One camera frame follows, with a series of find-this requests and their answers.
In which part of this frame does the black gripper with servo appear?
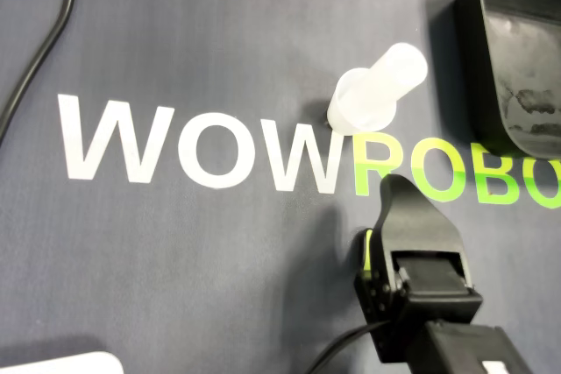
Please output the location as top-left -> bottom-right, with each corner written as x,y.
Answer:
354,174 -> 483,364

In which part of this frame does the white desk lamp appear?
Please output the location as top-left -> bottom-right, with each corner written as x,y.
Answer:
0,350 -> 124,374

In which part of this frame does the grey metal tray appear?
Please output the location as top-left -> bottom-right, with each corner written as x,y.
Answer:
451,0 -> 561,159

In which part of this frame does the wide white plastic cup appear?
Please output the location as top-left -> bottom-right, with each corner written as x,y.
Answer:
326,67 -> 398,135

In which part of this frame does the thick black cable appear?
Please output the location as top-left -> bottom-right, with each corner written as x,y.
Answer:
0,0 -> 87,144

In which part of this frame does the dark grey WOWROBO mat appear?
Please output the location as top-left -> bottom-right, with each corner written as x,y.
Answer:
0,0 -> 561,374

